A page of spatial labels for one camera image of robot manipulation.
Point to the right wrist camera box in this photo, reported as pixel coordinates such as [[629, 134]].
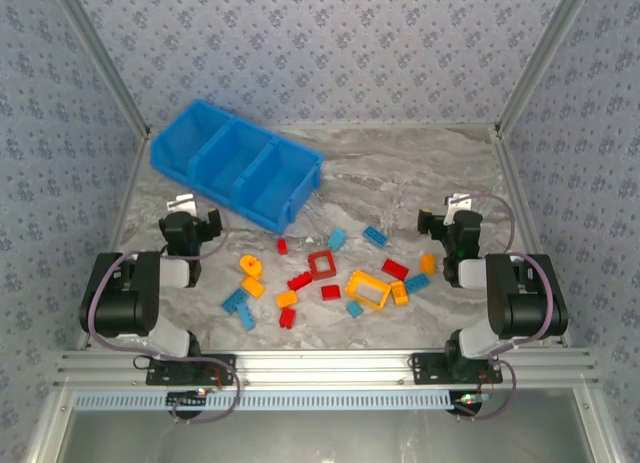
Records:
[[457, 203]]

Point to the yellow lego window frame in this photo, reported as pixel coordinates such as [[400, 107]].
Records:
[[352, 286]]

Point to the red curved-top lego brick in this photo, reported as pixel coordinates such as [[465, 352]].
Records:
[[330, 293]]

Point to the wide aluminium frame rail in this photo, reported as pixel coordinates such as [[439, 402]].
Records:
[[325, 368]]

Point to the wide red lego brick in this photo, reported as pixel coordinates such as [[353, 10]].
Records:
[[395, 269]]

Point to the small red lego brick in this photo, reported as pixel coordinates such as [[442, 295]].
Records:
[[282, 247]]

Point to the small orange lego brick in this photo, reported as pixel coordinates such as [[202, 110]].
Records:
[[428, 264]]

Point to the red lego window frame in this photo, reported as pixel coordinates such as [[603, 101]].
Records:
[[324, 276]]

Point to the long red lego brick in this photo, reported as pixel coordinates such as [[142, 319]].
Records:
[[299, 282]]

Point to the long blue studded lego brick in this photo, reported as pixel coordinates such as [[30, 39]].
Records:
[[375, 236]]

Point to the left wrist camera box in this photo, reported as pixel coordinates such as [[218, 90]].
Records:
[[181, 201]]

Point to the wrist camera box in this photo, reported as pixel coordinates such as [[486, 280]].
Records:
[[181, 201], [457, 203]]

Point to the light blue sloped lego brick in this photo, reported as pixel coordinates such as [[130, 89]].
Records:
[[336, 239]]

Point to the small blue lego brick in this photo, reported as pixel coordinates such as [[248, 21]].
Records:
[[354, 309]]

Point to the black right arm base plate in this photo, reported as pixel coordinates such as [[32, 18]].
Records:
[[425, 370]]

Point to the orange round gear lego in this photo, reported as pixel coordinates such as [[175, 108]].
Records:
[[255, 270]]

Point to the blue three-compartment plastic bin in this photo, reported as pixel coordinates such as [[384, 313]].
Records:
[[272, 183]]

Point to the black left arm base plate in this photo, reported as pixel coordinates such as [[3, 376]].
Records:
[[160, 378]]

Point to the short aluminium frame post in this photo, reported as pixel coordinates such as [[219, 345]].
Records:
[[47, 428], [597, 428]]

